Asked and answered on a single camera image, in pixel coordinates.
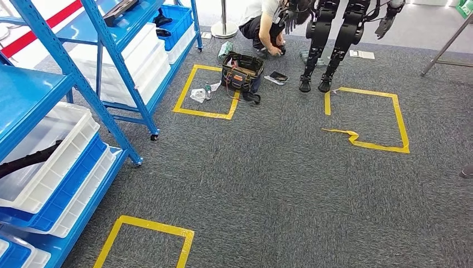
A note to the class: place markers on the large white plastic crate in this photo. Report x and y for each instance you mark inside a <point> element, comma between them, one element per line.
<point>147,81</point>
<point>140,40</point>

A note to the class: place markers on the black flat device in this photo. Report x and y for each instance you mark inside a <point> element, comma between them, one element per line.
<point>278,77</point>

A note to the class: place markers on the small green item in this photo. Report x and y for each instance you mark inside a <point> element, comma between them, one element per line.
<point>212,88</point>

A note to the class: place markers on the person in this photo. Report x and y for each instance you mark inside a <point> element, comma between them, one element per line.
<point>258,18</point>

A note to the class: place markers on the stainless steel table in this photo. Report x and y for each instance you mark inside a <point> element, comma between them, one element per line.
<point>443,48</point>

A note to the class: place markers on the green plastic crate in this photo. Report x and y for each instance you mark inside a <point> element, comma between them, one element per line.
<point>466,6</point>

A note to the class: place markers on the black tool bag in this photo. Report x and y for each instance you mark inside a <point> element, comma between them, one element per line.
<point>240,77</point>

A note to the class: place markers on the silver stanchion base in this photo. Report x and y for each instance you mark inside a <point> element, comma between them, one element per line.
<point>224,29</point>

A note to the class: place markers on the blue metal shelf rack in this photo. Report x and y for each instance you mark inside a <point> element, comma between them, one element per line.
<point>122,59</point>
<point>33,92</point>

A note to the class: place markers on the grey floor outlet plate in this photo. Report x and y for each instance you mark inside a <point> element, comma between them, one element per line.
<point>362,54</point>

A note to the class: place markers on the black humanoid robot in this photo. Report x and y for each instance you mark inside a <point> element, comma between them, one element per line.
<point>347,33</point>

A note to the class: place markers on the black plastic part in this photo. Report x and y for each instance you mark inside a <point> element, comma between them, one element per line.
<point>162,20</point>
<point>118,11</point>
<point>29,159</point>

